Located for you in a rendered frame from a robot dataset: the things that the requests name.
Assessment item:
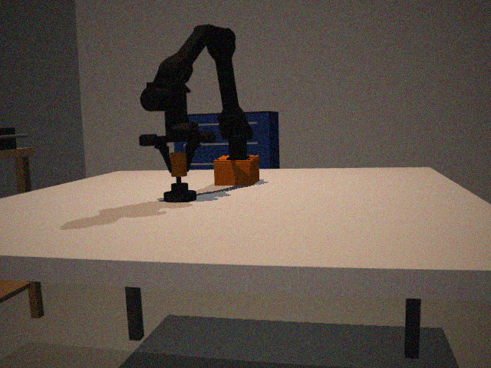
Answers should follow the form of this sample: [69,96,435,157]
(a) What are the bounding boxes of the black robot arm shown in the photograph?
[140,24,253,160]

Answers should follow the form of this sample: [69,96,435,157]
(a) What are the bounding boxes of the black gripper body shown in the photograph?
[140,110,216,146]

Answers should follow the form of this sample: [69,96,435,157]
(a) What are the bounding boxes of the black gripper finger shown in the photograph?
[186,144,201,172]
[154,146,171,173]

